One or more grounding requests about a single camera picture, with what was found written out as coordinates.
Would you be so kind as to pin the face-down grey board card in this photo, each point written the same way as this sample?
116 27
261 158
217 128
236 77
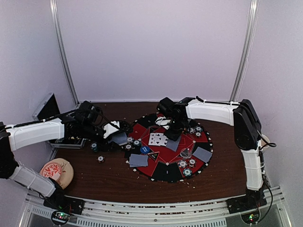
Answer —
172 145

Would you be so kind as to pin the right aluminium frame post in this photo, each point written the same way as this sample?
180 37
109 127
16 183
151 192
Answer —
248 41

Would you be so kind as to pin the green blue poker chip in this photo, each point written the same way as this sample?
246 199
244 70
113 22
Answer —
187 172

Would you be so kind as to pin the green blue chip stack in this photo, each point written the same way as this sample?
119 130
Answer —
94 147

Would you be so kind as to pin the left aluminium frame post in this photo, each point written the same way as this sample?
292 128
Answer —
63 56

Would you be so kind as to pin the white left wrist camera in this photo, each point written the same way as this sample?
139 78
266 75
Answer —
110 128

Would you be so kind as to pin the face-up black clubs card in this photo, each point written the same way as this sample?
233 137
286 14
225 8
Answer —
157 139

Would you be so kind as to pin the round red black poker mat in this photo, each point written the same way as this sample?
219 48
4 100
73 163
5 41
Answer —
166 168

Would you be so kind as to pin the blue small blind button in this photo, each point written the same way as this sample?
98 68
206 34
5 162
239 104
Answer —
144 149

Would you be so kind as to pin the brown red chip stack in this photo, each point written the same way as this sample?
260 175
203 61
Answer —
100 159

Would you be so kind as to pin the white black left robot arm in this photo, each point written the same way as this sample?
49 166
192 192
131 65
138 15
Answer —
87 122

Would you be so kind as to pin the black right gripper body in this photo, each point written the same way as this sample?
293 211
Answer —
180 124

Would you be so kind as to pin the clear dealer button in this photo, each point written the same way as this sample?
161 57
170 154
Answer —
186 153

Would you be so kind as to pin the aluminium poker case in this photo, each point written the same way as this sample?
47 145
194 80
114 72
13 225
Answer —
49 107

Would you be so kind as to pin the blue orange poker chip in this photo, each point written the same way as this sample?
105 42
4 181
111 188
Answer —
182 164

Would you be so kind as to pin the grey cards seat nine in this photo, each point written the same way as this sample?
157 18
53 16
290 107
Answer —
202 154

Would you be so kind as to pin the beige ceramic mug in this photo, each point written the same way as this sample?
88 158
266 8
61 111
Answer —
265 142

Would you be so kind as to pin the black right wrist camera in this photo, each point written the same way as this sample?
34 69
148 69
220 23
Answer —
165 107

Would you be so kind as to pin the grey cards seat two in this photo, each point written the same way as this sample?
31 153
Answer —
136 160

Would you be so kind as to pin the beige red patterned bowl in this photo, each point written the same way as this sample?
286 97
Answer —
59 170

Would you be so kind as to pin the aluminium frame post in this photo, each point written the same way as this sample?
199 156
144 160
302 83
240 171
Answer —
63 56
248 41

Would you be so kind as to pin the aluminium front rail base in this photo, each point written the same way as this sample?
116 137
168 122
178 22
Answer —
210 213

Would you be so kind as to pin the red black triangle marker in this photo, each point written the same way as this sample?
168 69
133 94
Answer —
154 156

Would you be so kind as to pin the brown white poker chip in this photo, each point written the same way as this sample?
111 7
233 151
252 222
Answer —
192 163

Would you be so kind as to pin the white grey poker chip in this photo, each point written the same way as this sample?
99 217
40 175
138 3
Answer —
130 139

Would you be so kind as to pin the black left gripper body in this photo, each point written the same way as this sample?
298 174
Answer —
103 145

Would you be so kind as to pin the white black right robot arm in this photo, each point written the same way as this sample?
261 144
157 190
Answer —
248 137

